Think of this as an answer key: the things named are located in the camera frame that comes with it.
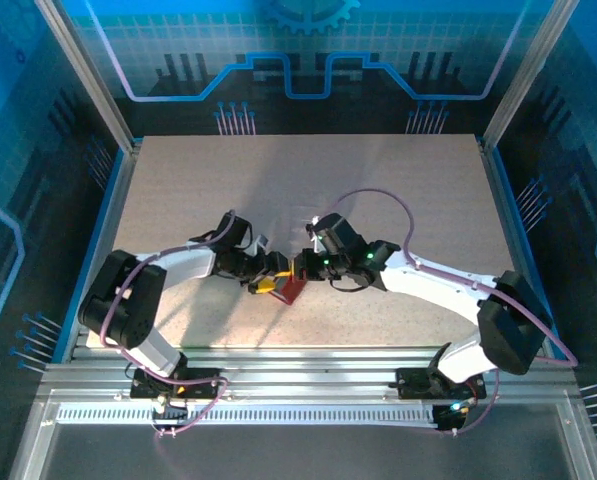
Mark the aluminium corner post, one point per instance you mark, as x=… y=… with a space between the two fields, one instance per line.
x=90 y=75
x=526 y=75

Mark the aluminium front frame rails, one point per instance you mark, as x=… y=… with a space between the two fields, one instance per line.
x=303 y=370

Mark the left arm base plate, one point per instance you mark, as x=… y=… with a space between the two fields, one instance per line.
x=205 y=390

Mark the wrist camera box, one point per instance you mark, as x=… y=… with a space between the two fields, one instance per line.
x=259 y=245
x=319 y=244

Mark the red leather card holder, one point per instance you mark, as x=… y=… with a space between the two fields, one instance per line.
x=290 y=292

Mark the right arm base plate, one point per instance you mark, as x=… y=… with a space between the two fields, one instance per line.
x=413 y=385

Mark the small controller board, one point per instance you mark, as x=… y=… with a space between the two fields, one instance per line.
x=170 y=411
x=448 y=417

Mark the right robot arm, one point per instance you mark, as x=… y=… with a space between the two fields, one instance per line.
x=513 y=330

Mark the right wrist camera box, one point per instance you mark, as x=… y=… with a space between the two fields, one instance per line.
x=319 y=244

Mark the aluminium side rail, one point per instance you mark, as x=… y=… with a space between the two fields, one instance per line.
x=499 y=200
x=121 y=190

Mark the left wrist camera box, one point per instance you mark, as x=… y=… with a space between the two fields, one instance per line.
x=259 y=245

